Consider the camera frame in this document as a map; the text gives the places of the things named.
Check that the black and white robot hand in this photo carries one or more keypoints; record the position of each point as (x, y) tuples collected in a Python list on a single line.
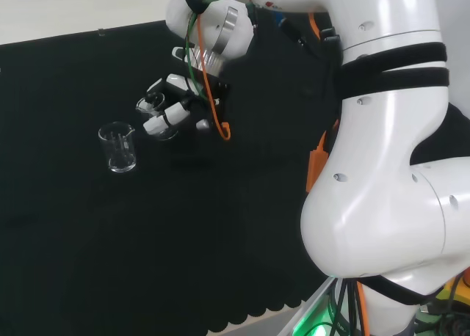
[(176, 114)]

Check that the graduated clear glass beaker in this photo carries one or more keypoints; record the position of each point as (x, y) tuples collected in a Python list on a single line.
[(166, 135)]

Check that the plain clear glass beaker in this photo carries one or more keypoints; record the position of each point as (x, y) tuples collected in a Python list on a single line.
[(117, 156)]

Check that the small clear clip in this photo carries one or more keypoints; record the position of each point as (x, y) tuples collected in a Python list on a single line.
[(101, 32)]

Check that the black table cloth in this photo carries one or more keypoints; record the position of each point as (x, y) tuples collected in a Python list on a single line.
[(110, 240)]

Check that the grey base with green light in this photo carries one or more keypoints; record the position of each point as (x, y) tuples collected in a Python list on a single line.
[(312, 314)]

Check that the yellow stop button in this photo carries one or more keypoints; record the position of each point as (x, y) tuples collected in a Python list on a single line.
[(453, 292)]

